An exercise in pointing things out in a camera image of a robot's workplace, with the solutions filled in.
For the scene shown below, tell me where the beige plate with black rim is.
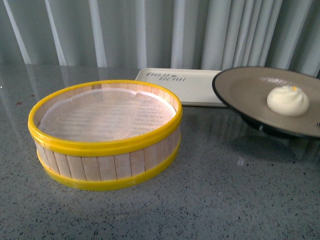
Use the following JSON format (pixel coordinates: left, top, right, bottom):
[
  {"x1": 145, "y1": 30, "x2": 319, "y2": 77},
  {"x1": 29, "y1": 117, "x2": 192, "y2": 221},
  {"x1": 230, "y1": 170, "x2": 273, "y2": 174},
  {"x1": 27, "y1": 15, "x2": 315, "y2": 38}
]
[{"x1": 212, "y1": 66, "x2": 320, "y2": 140}]

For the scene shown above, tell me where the white steamed bun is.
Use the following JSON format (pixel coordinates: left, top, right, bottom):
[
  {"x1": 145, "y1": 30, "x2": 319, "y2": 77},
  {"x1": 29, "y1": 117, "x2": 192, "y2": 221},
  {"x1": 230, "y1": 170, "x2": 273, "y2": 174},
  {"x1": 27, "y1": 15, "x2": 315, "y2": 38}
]
[{"x1": 266, "y1": 85, "x2": 310, "y2": 117}]

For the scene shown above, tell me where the cream rectangular tray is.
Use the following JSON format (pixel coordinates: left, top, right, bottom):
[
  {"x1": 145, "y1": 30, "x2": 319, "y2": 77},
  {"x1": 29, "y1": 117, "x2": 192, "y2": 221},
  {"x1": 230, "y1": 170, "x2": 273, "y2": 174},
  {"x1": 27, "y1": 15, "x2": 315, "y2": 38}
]
[{"x1": 136, "y1": 68, "x2": 226, "y2": 108}]

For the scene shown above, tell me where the white steamer liner cloth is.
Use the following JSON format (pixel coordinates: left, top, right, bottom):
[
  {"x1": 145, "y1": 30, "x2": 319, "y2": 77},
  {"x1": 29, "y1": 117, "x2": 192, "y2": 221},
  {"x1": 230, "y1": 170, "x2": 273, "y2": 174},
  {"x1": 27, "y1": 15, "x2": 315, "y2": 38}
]
[{"x1": 38, "y1": 88, "x2": 176, "y2": 143}]

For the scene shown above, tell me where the yellow rimmed bamboo steamer basket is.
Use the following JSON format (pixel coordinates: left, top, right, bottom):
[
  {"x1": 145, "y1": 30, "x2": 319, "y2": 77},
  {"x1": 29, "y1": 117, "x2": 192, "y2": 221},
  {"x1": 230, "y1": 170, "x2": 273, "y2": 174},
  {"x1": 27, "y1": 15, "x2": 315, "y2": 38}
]
[{"x1": 28, "y1": 80, "x2": 183, "y2": 191}]

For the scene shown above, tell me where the grey pleated curtain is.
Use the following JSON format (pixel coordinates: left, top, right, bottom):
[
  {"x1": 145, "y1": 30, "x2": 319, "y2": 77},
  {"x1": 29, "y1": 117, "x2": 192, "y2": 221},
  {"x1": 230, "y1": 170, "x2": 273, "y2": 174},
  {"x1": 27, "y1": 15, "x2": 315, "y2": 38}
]
[{"x1": 0, "y1": 0, "x2": 320, "y2": 77}]

